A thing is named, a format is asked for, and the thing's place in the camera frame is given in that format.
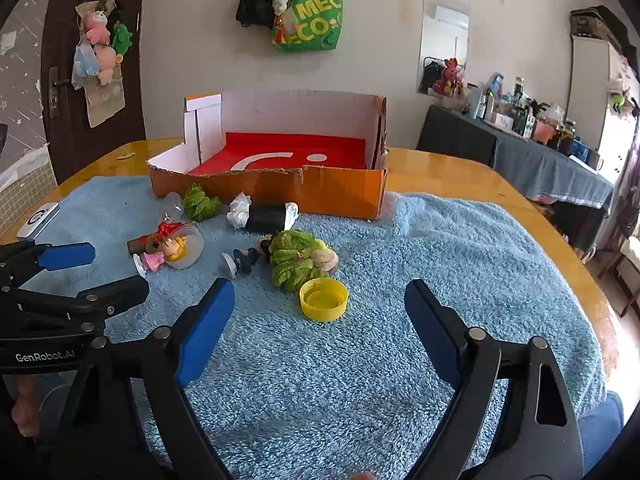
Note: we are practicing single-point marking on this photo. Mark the small tan card piece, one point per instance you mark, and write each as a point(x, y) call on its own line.
point(127, 154)

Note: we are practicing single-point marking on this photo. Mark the green tote bag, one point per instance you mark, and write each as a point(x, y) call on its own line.
point(310, 15)

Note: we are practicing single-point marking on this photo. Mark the small white plush charm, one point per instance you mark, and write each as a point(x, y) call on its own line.
point(281, 2)

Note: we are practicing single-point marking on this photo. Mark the dark suitcase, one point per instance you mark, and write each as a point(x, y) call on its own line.
point(600, 22)

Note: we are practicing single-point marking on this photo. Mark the green plush toy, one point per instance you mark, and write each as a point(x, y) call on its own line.
point(121, 37)

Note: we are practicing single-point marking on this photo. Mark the side table with grey cloth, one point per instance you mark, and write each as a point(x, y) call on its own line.
point(525, 160)

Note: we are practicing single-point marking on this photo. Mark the person's left hand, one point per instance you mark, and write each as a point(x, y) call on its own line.
point(22, 412)

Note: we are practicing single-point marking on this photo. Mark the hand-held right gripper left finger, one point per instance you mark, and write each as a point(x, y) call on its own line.
point(207, 330)

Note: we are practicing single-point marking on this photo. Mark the white flat device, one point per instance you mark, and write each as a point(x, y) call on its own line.
point(37, 219)

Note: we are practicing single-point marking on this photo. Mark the orange cardboard box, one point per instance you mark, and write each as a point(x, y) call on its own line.
point(340, 190)

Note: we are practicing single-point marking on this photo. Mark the yellow plastic lid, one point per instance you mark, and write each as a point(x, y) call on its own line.
point(320, 314)

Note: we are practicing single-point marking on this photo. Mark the small green knitted toy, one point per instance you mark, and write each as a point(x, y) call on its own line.
point(200, 205)

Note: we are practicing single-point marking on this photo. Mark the black roll with white tissue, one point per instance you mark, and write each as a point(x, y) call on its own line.
point(265, 217)

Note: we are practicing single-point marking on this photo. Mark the dark brown door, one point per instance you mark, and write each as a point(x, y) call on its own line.
point(65, 125)

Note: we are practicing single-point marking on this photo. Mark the cluster of bottles and boxes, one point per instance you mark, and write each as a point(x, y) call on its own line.
point(525, 110)

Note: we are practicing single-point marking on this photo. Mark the yellow-haired doll figurine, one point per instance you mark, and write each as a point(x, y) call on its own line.
point(155, 260)

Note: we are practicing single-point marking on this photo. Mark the person's blue jeans leg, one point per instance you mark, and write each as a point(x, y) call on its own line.
point(600, 425)

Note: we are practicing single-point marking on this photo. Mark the green hanging plush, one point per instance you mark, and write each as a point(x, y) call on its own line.
point(619, 100)

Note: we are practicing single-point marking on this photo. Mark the wooden stool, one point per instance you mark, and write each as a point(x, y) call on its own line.
point(615, 270)

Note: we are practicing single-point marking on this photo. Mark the plush toys on door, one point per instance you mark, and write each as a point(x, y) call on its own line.
point(102, 100)

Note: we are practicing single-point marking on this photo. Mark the clear round plastic lid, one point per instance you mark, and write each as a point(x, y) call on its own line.
point(195, 250)

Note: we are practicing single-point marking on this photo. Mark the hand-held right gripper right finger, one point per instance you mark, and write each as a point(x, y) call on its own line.
point(430, 325)

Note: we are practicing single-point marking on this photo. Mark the black-eared mouse figurine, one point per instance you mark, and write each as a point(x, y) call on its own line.
point(245, 259)

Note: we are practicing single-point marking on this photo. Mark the blue fluffy towel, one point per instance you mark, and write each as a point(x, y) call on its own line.
point(325, 385)

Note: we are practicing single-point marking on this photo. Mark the red tassel charm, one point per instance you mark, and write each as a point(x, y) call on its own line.
point(279, 30)

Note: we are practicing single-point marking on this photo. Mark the wooden stick with red tassel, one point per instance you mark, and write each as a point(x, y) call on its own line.
point(135, 246)

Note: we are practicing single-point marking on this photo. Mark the white wardrobe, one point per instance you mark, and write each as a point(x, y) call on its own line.
point(595, 90)

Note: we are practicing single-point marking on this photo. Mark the red plush toy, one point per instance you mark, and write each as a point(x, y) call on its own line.
point(450, 77)

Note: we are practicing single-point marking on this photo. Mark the wall mirror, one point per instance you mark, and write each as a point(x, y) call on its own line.
point(444, 27)

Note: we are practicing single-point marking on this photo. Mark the large green knitted toy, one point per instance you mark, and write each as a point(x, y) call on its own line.
point(290, 260)

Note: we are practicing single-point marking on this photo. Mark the pink plush toy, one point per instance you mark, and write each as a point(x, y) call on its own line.
point(105, 62)
point(97, 27)

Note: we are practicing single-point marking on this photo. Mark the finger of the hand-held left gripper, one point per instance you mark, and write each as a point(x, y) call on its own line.
point(100, 296)
point(65, 256)

